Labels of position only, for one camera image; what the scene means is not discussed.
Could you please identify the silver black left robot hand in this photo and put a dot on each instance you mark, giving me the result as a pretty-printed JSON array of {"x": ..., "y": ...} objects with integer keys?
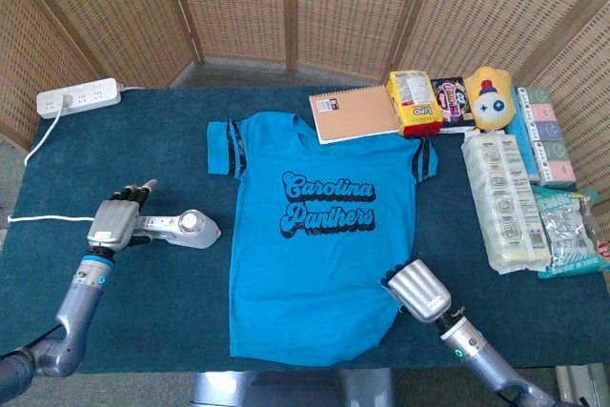
[{"x": 112, "y": 221}]

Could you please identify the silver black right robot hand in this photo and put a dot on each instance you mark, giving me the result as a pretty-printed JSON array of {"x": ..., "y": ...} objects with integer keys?
[{"x": 421, "y": 290}]

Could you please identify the white handheld steam iron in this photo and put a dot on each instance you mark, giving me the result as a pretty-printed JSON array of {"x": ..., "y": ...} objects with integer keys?
[{"x": 195, "y": 231}]

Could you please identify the blue Carolina Panthers t-shirt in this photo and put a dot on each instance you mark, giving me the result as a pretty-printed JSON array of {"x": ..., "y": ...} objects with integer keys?
[{"x": 310, "y": 283}]

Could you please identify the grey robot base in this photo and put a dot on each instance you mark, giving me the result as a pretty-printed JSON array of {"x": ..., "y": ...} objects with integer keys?
[{"x": 286, "y": 388}]

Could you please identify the long white tissue pack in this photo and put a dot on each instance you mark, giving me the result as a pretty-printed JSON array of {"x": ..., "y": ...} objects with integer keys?
[{"x": 510, "y": 197}]

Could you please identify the white power strip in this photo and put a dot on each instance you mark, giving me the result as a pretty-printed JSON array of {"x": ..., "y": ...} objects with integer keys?
[{"x": 88, "y": 95}]

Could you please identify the silver teal snack bag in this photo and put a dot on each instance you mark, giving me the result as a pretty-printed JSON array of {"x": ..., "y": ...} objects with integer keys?
[{"x": 567, "y": 230}]

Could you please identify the yellow Lipo snack package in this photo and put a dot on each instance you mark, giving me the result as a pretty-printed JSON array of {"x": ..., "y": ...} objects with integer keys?
[{"x": 414, "y": 111}]

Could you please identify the brown spiral notebook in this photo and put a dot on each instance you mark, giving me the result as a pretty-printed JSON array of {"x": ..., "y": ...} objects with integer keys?
[{"x": 352, "y": 114}]

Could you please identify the black purple snack bag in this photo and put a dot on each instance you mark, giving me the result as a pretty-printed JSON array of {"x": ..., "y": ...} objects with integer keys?
[{"x": 453, "y": 102}]

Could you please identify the pastel tissue packs bundle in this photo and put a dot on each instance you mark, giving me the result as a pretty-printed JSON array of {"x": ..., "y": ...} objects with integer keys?
[{"x": 548, "y": 140}]

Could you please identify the yellow plush toy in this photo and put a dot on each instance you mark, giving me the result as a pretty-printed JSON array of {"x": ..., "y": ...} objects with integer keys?
[{"x": 491, "y": 102}]

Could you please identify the wicker folding screen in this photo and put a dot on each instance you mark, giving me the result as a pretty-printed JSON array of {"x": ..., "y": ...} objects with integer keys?
[{"x": 238, "y": 2}]

